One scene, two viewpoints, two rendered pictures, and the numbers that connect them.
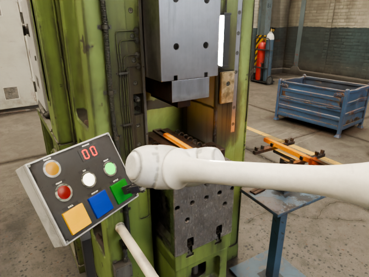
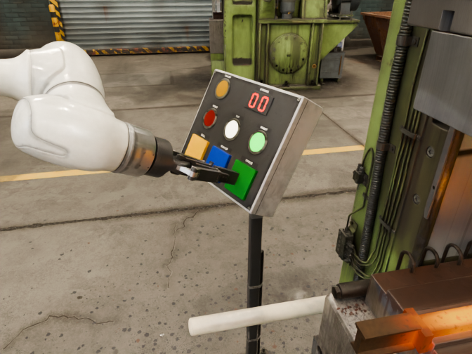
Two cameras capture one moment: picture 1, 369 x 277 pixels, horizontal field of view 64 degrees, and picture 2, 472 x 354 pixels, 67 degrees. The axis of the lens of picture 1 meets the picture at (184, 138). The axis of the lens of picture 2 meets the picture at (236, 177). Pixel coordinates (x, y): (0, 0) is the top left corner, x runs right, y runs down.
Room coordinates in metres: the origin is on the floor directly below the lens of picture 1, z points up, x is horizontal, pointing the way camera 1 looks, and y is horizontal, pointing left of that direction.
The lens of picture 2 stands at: (1.21, -0.45, 1.42)
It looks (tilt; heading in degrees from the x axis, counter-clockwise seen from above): 29 degrees down; 110
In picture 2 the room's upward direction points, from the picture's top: straight up
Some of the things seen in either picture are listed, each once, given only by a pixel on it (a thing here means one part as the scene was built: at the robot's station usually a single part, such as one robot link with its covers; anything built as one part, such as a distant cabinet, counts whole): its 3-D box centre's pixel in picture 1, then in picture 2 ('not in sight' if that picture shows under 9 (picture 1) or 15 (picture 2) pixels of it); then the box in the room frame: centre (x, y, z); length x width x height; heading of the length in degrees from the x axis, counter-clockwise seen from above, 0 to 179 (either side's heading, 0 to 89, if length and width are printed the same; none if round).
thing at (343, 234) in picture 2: not in sight; (346, 245); (1.23, 0.35, 0.80); 0.06 x 0.03 x 0.14; 122
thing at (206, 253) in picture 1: (179, 248); not in sight; (1.53, 0.04, 0.23); 0.55 x 0.37 x 0.47; 32
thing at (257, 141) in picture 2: (110, 168); (257, 142); (0.99, 0.28, 1.09); 0.05 x 0.03 x 0.04; 122
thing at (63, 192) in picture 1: (63, 192); (209, 118); (0.82, 0.39, 1.09); 0.05 x 0.03 x 0.04; 122
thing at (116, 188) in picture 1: (120, 191); (241, 180); (0.97, 0.24, 1.01); 0.07 x 0.05 x 0.07; 147
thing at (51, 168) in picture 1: (51, 169); (222, 88); (0.85, 0.42, 1.16); 0.05 x 0.03 x 0.04; 122
